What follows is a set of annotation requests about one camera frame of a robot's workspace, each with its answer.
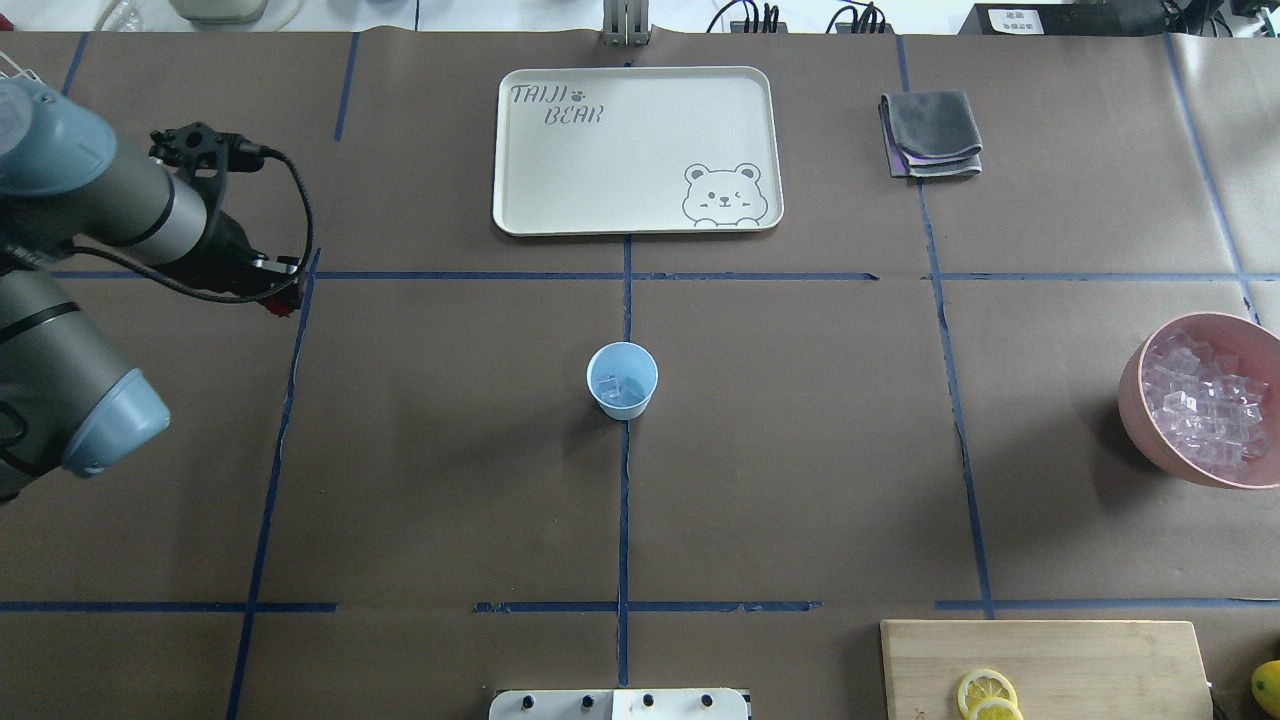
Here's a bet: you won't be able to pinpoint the white cup rack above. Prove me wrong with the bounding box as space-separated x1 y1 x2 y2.
0 53 42 83

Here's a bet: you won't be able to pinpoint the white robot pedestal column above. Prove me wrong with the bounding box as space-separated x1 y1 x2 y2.
488 687 753 719

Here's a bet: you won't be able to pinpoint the wooden cutting board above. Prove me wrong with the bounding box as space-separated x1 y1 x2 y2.
879 619 1213 719

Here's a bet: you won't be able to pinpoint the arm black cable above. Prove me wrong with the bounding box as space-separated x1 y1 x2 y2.
0 146 317 305

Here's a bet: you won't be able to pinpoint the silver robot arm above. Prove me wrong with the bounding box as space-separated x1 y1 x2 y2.
1 69 315 502

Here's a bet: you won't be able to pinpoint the cream serving tray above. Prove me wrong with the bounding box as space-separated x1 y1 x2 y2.
492 67 785 237

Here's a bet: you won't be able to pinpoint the yellow lemon lower right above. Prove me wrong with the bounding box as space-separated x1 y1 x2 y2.
1251 659 1280 719

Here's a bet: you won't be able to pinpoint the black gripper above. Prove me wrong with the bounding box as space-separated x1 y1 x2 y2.
148 122 302 318

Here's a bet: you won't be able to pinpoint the light blue cup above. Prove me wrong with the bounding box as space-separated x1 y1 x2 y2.
585 342 659 421

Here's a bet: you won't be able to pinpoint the pink bowl with ice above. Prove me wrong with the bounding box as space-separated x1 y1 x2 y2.
1117 313 1279 489

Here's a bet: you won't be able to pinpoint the grey purple folded cloth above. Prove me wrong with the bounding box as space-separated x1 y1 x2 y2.
878 91 983 181

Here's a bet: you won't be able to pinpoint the yellow lemon slices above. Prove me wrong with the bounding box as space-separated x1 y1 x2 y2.
955 667 1025 719

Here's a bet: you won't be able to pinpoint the aluminium frame post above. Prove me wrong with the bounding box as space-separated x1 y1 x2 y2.
602 0 652 47

